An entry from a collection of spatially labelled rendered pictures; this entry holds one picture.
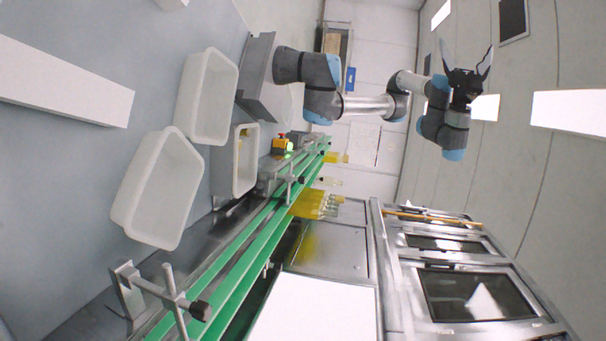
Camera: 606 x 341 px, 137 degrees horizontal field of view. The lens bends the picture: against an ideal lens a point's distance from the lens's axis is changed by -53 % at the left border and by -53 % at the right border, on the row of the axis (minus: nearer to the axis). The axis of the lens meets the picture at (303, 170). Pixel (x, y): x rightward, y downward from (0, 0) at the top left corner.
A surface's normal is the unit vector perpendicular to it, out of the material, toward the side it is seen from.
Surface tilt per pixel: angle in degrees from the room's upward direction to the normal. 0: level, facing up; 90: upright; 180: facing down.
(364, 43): 90
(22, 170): 0
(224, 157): 90
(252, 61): 90
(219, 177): 90
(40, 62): 0
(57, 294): 0
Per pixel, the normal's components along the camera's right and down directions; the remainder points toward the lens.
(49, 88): 0.97, 0.15
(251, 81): -0.15, -0.11
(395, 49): -0.19, 0.22
